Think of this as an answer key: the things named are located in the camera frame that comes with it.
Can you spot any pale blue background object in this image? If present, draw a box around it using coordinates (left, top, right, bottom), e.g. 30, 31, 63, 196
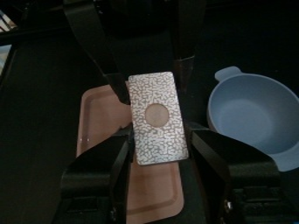
0, 44, 14, 77

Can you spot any blue plastic bowl with handles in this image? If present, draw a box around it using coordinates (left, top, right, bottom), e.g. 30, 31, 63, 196
206, 66, 299, 172

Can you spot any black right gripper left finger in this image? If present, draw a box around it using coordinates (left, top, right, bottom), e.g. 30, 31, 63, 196
51, 134, 134, 224

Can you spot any white speckled toy rice block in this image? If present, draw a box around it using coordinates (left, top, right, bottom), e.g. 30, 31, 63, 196
127, 71, 191, 166

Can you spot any pink rectangular plastic tray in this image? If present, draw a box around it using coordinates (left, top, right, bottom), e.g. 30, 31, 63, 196
75, 84, 186, 224

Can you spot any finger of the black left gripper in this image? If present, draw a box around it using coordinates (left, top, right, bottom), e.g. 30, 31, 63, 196
172, 0, 208, 98
63, 0, 131, 105

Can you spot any light striped background object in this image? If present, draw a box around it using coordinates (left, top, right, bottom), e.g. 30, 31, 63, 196
0, 9, 19, 33

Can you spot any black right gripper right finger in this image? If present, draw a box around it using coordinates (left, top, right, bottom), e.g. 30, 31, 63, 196
190, 129, 283, 224

